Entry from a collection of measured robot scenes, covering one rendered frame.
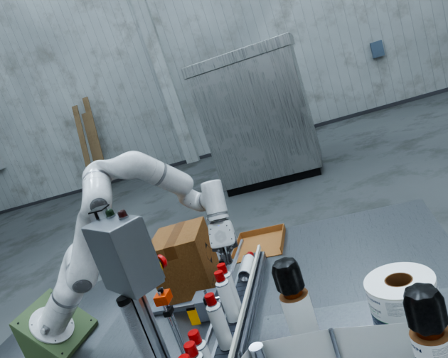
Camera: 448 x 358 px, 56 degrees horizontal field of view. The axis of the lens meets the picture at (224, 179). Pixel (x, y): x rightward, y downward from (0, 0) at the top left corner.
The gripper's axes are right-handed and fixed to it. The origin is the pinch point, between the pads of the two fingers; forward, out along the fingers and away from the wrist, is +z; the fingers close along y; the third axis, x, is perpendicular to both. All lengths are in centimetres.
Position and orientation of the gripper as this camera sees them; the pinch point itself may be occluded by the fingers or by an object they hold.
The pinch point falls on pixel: (227, 259)
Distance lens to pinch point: 168.4
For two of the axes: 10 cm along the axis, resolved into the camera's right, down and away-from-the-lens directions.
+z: 2.2, 9.7, -1.1
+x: 2.9, 0.4, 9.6
